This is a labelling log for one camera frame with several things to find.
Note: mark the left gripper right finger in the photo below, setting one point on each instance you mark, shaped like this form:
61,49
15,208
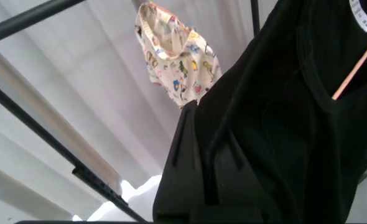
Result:
233,186

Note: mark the cream printed garment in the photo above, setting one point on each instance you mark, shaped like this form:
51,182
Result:
177,62

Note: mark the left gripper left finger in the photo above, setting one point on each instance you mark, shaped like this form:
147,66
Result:
183,174

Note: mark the black garment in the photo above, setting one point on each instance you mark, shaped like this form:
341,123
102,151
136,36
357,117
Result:
295,109

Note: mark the pink clothes hanger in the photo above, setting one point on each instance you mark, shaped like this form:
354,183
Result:
354,68

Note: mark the black clothes rack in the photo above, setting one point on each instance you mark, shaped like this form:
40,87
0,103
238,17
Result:
46,140

